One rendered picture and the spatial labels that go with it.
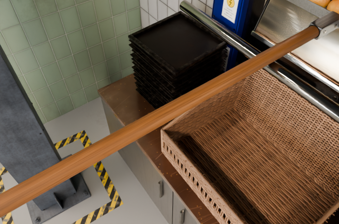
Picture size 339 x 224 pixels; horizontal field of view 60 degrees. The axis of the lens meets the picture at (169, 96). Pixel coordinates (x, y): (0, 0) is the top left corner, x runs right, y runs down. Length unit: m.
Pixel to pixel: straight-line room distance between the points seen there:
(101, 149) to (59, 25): 1.35
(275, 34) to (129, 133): 0.78
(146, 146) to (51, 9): 0.91
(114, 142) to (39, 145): 0.93
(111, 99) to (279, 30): 0.78
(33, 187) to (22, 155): 0.93
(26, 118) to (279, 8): 1.02
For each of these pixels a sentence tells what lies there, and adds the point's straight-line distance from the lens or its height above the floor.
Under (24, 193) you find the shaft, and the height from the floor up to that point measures 1.21.
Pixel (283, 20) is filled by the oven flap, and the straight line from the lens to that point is 1.13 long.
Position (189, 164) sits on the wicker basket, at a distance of 1.01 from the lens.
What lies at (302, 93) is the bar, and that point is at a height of 1.16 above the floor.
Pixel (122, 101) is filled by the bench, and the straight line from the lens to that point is 1.38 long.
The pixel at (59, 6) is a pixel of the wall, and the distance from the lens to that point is 1.73.
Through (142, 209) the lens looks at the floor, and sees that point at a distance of 1.73.
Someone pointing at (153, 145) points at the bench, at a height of 0.58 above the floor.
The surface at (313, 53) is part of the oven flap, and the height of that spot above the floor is 0.98.
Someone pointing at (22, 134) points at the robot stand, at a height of 0.64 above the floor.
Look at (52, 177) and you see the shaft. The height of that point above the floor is 1.21.
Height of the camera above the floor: 1.61
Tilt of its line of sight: 48 degrees down
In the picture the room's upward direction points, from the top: straight up
